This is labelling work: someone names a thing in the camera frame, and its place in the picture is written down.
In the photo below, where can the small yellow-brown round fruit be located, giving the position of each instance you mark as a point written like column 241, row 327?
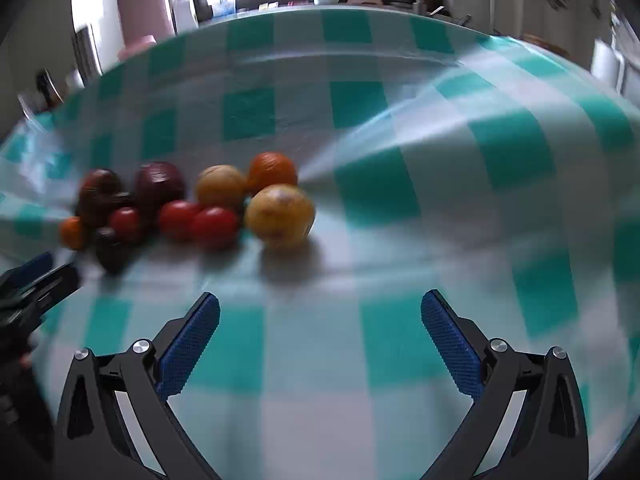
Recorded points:
column 220, row 185

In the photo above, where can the dark purple plum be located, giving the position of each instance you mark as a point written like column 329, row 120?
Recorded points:
column 157, row 185

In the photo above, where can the pink thermos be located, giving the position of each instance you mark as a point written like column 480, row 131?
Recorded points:
column 142, row 5

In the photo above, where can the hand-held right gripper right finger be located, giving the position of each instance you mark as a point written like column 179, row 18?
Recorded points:
column 447, row 340

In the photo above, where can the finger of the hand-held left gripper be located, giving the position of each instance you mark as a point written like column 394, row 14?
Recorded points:
column 30, row 267
column 52, row 285

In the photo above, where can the large orange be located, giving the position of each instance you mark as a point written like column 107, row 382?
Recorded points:
column 272, row 170

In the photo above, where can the large yellow-brown round fruit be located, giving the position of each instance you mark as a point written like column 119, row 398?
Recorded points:
column 280, row 215

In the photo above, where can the green checkered tablecloth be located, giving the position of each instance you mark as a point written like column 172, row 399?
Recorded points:
column 380, row 160

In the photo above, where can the red tomato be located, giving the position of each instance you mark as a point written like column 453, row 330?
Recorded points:
column 177, row 217
column 215, row 227
column 125, row 224

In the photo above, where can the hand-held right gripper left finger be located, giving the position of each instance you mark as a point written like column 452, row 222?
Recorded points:
column 192, row 342

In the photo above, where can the dark brown round fruit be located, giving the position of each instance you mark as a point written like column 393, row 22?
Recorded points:
column 100, row 185

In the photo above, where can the small orange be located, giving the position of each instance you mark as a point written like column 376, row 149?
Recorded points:
column 72, row 233

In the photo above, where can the clear spray bottle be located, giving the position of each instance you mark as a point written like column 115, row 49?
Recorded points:
column 182, row 7

